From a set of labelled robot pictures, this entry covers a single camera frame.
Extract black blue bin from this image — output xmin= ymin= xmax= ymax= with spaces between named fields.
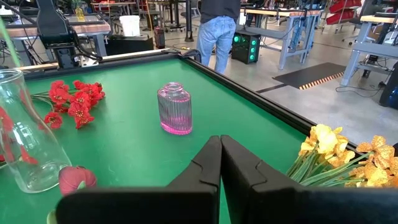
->
xmin=379 ymin=62 xmax=398 ymax=110

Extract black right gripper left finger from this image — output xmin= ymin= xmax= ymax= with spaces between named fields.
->
xmin=55 ymin=135 xmax=223 ymax=224

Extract white bucket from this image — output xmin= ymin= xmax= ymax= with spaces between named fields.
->
xmin=119 ymin=14 xmax=141 ymax=37

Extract person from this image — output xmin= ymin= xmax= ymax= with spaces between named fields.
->
xmin=196 ymin=0 xmax=242 ymax=75

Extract red artificial tulip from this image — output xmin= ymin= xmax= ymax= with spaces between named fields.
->
xmin=58 ymin=166 xmax=98 ymax=196

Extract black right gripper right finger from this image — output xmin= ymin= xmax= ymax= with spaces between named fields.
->
xmin=220 ymin=134 xmax=398 ymax=224

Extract yellow bottle with plant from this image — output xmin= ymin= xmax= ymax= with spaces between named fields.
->
xmin=74 ymin=6 xmax=86 ymax=22

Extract black floor mat striped edge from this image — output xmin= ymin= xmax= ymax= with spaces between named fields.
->
xmin=272 ymin=62 xmax=346 ymax=90

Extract orange-yellow flower bunch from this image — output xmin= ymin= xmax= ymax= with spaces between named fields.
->
xmin=345 ymin=135 xmax=398 ymax=188

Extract yellow daffodil bunch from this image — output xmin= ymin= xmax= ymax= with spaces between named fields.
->
xmin=285 ymin=124 xmax=371 ymax=187

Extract black computer tower green lights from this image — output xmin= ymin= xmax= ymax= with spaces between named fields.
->
xmin=231 ymin=30 xmax=261 ymax=65

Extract small red black device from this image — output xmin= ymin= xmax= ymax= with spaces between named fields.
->
xmin=154 ymin=26 xmax=166 ymax=50

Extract red storage bins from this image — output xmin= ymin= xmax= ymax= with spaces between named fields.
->
xmin=325 ymin=0 xmax=363 ymax=26

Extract black case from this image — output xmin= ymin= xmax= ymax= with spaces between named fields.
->
xmin=105 ymin=35 xmax=155 ymax=56

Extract clear glass vase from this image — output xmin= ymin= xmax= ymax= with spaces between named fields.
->
xmin=0 ymin=68 xmax=72 ymax=194

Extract pink ribbed glass vase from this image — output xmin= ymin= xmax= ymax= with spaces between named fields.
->
xmin=157 ymin=82 xmax=193 ymax=136

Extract wood-top grey workbench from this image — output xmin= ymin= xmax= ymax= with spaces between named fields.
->
xmin=241 ymin=8 xmax=324 ymax=70
xmin=340 ymin=14 xmax=398 ymax=87
xmin=6 ymin=14 xmax=111 ymax=58

